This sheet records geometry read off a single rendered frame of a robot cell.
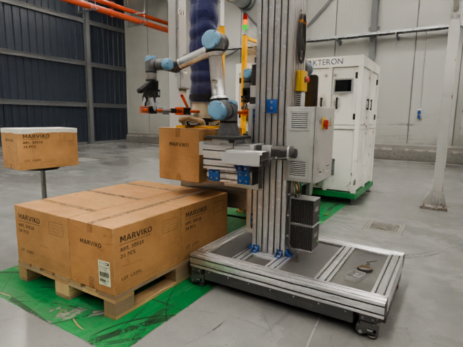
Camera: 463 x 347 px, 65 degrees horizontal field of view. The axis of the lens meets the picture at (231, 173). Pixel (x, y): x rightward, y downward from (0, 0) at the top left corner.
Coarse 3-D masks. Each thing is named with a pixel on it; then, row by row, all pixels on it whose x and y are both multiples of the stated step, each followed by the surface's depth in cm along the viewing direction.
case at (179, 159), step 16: (160, 128) 282; (176, 128) 273; (192, 128) 274; (240, 128) 310; (160, 144) 284; (176, 144) 275; (192, 144) 267; (160, 160) 287; (176, 160) 277; (192, 160) 269; (160, 176) 289; (176, 176) 279; (192, 176) 270
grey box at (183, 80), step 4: (184, 68) 405; (188, 68) 411; (180, 72) 401; (184, 72) 406; (188, 72) 412; (180, 76) 401; (184, 76) 406; (188, 76) 413; (180, 80) 402; (184, 80) 407; (188, 80) 413; (180, 84) 402; (184, 84) 408; (188, 84) 414; (180, 88) 407; (184, 88) 409; (188, 88) 415
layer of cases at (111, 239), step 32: (96, 192) 293; (128, 192) 294; (160, 192) 296; (192, 192) 298; (224, 192) 299; (32, 224) 241; (64, 224) 222; (96, 224) 206; (128, 224) 209; (160, 224) 232; (192, 224) 262; (224, 224) 300; (32, 256) 246; (64, 256) 226; (96, 256) 209; (128, 256) 211; (160, 256) 235; (96, 288) 213; (128, 288) 214
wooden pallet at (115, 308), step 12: (24, 264) 253; (180, 264) 254; (24, 276) 255; (36, 276) 259; (48, 276) 238; (60, 276) 231; (156, 276) 234; (168, 276) 254; (180, 276) 255; (60, 288) 233; (72, 288) 230; (84, 288) 219; (132, 288) 216; (156, 288) 241; (168, 288) 245; (108, 300) 208; (120, 300) 209; (132, 300) 217; (144, 300) 226; (108, 312) 210; (120, 312) 209
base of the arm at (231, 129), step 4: (220, 120) 238; (224, 120) 235; (220, 124) 238; (224, 124) 236; (228, 124) 235; (232, 124) 235; (236, 124) 238; (220, 128) 237; (224, 128) 235; (228, 128) 234; (232, 128) 235; (236, 128) 237; (220, 132) 236; (224, 132) 235; (228, 132) 234; (232, 132) 235; (236, 132) 236
